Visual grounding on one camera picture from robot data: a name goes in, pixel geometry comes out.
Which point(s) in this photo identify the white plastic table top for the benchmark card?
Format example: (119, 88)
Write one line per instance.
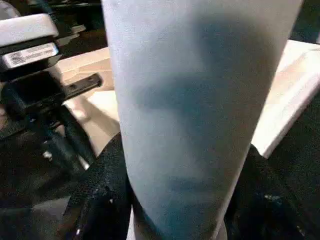
(282, 95)

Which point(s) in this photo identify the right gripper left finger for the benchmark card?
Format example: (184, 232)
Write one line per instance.
(105, 195)

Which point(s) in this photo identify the black mat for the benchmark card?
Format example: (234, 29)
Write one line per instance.
(308, 117)

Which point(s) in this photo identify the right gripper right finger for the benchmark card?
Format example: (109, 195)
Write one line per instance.
(270, 212)

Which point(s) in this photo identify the white plastic table leg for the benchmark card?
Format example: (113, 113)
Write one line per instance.
(195, 112)

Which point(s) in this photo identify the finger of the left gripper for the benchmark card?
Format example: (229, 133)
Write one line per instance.
(22, 140)
(72, 142)

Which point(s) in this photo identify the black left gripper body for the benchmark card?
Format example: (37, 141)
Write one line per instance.
(32, 87)

